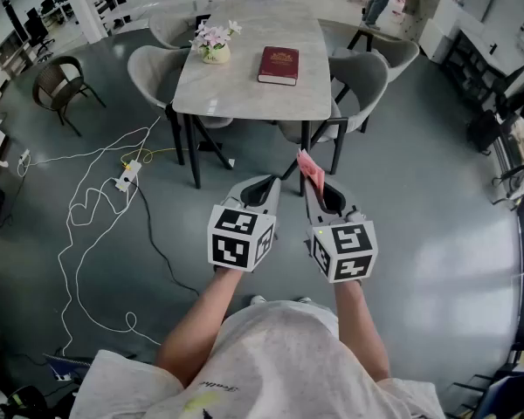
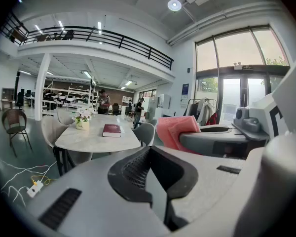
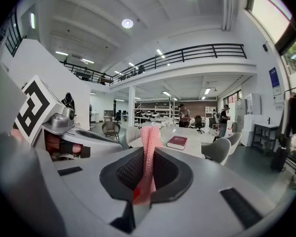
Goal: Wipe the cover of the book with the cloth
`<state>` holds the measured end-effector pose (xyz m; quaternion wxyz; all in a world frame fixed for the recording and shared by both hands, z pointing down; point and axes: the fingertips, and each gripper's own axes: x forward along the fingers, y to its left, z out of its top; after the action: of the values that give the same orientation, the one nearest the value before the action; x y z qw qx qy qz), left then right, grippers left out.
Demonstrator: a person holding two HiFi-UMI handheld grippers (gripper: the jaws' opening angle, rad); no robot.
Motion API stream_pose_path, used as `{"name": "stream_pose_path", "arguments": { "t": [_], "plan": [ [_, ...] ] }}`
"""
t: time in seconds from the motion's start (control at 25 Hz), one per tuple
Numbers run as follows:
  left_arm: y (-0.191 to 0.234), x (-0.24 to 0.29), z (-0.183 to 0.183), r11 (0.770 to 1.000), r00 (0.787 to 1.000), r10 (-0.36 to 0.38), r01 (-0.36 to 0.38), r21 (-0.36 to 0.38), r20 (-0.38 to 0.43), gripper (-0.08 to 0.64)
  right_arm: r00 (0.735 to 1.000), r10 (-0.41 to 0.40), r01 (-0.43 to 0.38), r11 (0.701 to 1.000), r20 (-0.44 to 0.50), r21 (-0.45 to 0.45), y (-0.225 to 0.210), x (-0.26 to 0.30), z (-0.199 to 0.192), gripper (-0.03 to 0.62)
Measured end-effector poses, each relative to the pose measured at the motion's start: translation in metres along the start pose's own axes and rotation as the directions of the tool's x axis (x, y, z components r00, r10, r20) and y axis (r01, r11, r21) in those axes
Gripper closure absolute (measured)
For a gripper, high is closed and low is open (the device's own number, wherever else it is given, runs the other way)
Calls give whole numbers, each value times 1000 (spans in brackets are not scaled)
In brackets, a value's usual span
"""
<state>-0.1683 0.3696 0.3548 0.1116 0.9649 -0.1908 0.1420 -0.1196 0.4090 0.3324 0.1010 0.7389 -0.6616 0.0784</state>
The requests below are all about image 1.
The person's shoe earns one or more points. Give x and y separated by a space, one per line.
304 300
257 300

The pink cloth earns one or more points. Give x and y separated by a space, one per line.
311 168

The person's white speckled t-shirt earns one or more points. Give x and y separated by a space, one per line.
279 365

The brown wicker chair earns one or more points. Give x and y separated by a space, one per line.
54 81

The person's left forearm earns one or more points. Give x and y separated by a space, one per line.
196 325

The white power strip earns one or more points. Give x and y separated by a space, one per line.
128 175

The grey upholstered chair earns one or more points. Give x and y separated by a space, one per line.
170 29
153 72
358 85
397 55

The person's left shoe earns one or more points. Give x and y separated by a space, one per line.
257 300

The black backpack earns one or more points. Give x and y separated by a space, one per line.
484 131

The person's right shoe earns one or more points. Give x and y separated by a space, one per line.
304 300

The grey marble table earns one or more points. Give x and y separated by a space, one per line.
194 155

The person's right forearm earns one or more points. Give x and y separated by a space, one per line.
360 330

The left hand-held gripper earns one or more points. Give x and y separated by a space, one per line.
240 242

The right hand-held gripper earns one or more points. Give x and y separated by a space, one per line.
345 251

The dark red hardcover book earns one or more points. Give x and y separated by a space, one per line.
279 63

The cream pot with pink flowers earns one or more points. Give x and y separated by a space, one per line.
214 46

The white storage boxes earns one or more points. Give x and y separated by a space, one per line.
441 29

